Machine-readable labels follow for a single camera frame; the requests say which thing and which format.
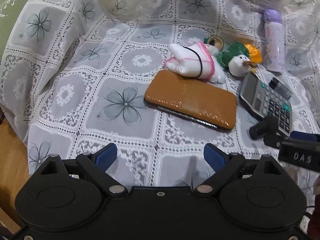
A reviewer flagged green washi tape roll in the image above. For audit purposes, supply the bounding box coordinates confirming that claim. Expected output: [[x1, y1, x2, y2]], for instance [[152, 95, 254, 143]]
[[207, 36, 224, 51]]

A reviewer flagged white lace floral sofa cover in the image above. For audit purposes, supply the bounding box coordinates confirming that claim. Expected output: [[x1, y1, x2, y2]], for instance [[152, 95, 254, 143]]
[[0, 0, 320, 207]]

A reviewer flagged green white radish plush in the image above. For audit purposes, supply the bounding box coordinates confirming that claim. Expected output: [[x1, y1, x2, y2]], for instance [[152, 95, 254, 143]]
[[216, 42, 251, 77]]

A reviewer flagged brown leather phone case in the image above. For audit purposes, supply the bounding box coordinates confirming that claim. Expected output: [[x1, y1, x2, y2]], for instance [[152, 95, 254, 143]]
[[144, 70, 236, 131]]

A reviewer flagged green embroidered cushion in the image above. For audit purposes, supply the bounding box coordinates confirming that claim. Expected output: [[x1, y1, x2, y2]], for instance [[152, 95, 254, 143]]
[[0, 0, 28, 57]]

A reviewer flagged grey desk calculator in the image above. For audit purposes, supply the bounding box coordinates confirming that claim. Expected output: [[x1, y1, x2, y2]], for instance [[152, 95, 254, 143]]
[[239, 72, 293, 137]]

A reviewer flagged purple thermos bottle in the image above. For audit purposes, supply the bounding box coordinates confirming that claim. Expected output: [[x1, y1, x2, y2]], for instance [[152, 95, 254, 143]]
[[263, 9, 285, 73]]

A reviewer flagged black capped glitter vial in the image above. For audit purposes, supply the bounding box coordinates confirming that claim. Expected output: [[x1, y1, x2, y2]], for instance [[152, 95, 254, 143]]
[[269, 77, 292, 100]]

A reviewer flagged orange satin pouch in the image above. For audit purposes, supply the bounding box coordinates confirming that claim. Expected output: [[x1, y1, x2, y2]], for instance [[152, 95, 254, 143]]
[[244, 43, 263, 64]]

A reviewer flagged white pink folded cloth pouch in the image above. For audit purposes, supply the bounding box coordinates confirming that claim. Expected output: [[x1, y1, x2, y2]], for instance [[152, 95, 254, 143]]
[[164, 42, 226, 84]]

